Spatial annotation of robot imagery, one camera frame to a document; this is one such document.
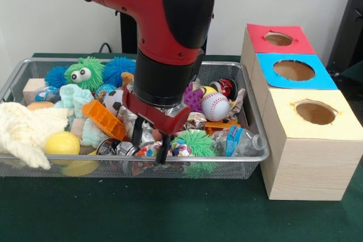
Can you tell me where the black cable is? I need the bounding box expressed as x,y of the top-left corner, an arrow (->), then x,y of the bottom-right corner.
99,42 -> 114,54

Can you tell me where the plain yellow ball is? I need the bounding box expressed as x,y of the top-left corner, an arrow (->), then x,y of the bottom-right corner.
45,131 -> 81,156

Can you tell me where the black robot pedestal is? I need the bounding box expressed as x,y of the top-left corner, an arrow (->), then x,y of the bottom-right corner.
118,0 -> 228,56

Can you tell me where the white baseball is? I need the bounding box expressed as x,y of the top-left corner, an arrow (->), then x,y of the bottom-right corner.
201,92 -> 231,122

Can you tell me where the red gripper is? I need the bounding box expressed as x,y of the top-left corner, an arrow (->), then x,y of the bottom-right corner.
122,90 -> 191,165

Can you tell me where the green spiky ball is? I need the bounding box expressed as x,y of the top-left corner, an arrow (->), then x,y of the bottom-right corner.
170,129 -> 220,178

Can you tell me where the crushed plastic water bottle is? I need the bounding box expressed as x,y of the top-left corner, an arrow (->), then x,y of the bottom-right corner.
213,125 -> 268,158

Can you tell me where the cream knitted cloth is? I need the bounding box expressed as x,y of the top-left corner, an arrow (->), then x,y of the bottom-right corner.
0,101 -> 70,170

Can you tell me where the small soccer ball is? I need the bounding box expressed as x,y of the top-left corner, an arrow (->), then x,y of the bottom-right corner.
103,88 -> 125,116

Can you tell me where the green fuzzy monster toy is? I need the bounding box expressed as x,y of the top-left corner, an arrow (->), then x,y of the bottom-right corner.
64,56 -> 106,92

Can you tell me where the purple spiky ball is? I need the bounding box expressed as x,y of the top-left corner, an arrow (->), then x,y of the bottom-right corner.
183,83 -> 204,112

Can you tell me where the orange plastic grid block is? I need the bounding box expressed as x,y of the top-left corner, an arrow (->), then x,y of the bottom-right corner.
82,100 -> 126,142

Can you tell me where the large blue spiky ball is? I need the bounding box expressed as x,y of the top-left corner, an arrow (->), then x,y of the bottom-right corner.
102,56 -> 138,88

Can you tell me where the clear shallow bin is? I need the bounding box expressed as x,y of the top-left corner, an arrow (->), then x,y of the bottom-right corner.
0,57 -> 272,180

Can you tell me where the dark green table cloth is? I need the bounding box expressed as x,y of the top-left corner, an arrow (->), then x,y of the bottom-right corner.
0,52 -> 363,242

